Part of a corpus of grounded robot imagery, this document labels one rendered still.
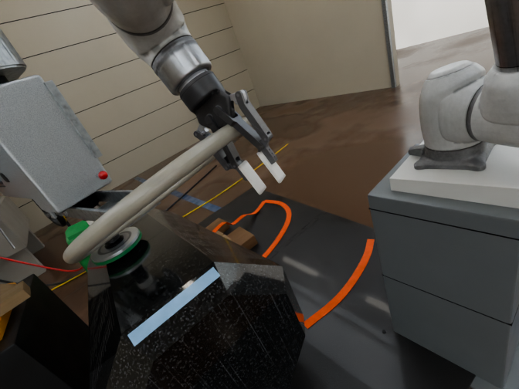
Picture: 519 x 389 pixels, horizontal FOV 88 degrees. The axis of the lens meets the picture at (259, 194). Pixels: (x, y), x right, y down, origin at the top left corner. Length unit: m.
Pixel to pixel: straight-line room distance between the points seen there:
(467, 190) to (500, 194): 0.07
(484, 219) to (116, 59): 6.13
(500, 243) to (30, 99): 1.44
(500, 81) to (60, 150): 1.25
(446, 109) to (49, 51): 5.94
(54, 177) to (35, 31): 5.22
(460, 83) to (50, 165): 1.25
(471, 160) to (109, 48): 6.07
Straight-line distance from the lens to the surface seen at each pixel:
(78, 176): 1.18
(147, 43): 0.51
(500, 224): 0.90
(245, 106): 0.48
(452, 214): 0.92
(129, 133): 6.21
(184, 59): 0.50
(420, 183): 0.95
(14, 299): 1.63
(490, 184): 0.90
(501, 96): 0.79
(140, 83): 6.38
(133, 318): 0.97
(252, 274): 1.02
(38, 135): 1.16
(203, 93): 0.49
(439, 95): 0.90
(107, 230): 0.47
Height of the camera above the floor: 1.35
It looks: 27 degrees down
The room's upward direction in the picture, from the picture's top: 22 degrees counter-clockwise
